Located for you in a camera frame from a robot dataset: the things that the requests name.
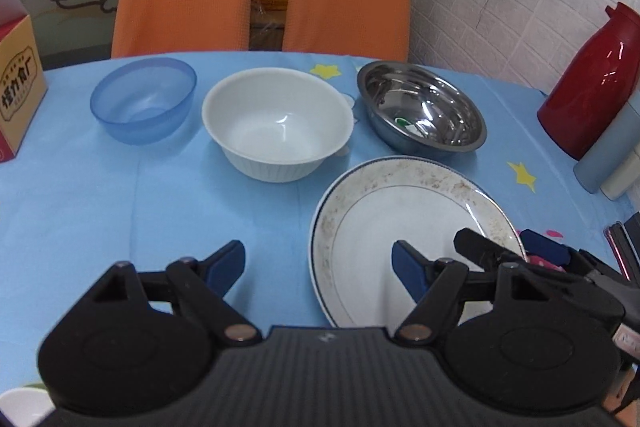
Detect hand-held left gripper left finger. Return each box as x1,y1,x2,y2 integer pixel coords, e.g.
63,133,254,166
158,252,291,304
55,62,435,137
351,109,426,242
89,240,262,348

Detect stainless steel bowl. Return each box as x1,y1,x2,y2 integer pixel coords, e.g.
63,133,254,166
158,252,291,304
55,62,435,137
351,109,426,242
357,61,488,156

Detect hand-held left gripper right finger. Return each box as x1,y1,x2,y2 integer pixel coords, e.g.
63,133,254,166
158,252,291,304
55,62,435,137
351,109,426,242
391,240,581,343

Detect white plate with blue rim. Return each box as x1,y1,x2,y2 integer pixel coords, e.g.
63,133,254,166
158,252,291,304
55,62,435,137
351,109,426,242
308,156,527,329

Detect white ceramic bowl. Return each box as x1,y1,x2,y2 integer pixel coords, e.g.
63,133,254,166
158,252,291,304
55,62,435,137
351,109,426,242
201,67,355,183

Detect red thermos jug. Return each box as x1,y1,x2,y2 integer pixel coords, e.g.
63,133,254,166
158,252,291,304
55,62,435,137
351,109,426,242
537,2,640,160

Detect blue plastic bowl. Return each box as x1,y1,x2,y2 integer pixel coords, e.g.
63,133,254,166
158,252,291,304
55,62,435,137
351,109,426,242
90,57,197,144

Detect grey-blue bottle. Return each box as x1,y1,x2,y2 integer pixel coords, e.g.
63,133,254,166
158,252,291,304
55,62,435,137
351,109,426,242
573,94,640,194

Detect brown cardboard carton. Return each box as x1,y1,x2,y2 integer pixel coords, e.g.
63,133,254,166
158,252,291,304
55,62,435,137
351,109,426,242
0,0,49,164

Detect cream cup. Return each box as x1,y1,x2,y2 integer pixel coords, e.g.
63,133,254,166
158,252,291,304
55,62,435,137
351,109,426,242
600,151,640,200

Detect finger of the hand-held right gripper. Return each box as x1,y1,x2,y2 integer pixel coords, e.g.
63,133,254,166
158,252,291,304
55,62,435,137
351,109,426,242
520,229,608,288
453,228,532,274

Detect blue star-print tablecloth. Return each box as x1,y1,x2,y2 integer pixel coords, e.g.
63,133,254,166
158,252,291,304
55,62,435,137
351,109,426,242
0,51,640,427

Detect small white dish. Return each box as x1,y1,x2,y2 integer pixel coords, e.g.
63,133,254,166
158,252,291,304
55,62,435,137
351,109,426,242
0,387,54,427

